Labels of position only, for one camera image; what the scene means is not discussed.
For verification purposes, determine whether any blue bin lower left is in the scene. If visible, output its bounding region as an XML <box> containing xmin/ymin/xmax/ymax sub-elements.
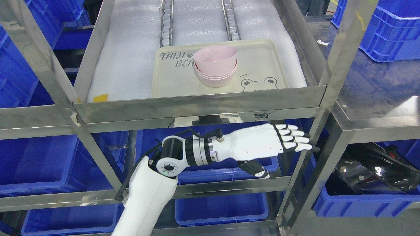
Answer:
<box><xmin>312</xmin><ymin>139</ymin><xmax>420</xmax><ymax>218</ymax></box>

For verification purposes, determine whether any stack of pink bowls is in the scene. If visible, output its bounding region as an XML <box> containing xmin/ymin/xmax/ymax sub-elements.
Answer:
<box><xmin>194</xmin><ymin>60</ymin><xmax>238</xmax><ymax>87</ymax></box>

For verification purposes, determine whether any steel shelf rack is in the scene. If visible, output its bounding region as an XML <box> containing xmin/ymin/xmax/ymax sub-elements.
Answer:
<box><xmin>0</xmin><ymin>0</ymin><xmax>378</xmax><ymax>236</ymax></box>

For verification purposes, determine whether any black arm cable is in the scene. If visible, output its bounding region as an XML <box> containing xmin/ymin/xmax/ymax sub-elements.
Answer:
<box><xmin>115</xmin><ymin>128</ymin><xmax>223</xmax><ymax>201</ymax></box>

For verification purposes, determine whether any cream bear tray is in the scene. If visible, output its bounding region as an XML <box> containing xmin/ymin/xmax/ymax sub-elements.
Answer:
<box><xmin>151</xmin><ymin>39</ymin><xmax>289</xmax><ymax>98</ymax></box>

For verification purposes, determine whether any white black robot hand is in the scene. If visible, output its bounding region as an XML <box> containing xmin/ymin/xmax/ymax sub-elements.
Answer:
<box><xmin>209</xmin><ymin>123</ymin><xmax>319</xmax><ymax>178</ymax></box>

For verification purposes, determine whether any black helmet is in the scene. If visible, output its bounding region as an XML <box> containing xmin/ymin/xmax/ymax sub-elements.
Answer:
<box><xmin>325</xmin><ymin>142</ymin><xmax>419</xmax><ymax>195</ymax></box>

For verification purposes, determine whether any pink ikea bowl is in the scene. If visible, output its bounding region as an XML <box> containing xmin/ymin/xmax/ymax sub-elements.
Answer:
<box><xmin>193</xmin><ymin>45</ymin><xmax>238</xmax><ymax>76</ymax></box>

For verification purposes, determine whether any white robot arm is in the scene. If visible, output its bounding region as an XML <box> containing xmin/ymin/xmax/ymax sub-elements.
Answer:
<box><xmin>112</xmin><ymin>135</ymin><xmax>224</xmax><ymax>236</ymax></box>

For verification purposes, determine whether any white foam sheet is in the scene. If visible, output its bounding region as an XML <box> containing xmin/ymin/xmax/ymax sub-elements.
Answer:
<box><xmin>86</xmin><ymin>0</ymin><xmax>308</xmax><ymax>103</ymax></box>

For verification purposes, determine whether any blue crate right on table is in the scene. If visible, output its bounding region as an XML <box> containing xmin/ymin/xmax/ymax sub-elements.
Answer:
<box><xmin>360</xmin><ymin>0</ymin><xmax>420</xmax><ymax>62</ymax></box>

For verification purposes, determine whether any steel table frame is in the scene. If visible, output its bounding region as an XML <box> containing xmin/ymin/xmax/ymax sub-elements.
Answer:
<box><xmin>289</xmin><ymin>13</ymin><xmax>420</xmax><ymax>236</ymax></box>

